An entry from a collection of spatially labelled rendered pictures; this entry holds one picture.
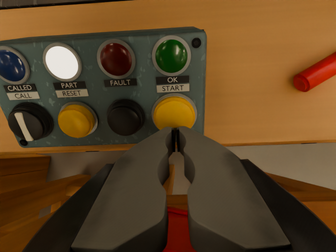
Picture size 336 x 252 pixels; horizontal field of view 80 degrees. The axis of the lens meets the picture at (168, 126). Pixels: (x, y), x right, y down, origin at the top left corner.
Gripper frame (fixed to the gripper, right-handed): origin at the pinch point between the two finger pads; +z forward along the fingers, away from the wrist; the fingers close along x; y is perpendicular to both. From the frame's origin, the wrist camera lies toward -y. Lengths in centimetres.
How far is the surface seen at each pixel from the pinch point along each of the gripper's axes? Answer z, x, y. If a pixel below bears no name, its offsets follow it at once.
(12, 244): 7.0, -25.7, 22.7
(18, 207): 28, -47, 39
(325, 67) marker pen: 5.1, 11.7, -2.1
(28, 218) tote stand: 53, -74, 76
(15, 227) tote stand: 46, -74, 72
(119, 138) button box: 2.3, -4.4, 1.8
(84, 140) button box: 2.3, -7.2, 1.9
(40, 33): 9.4, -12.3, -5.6
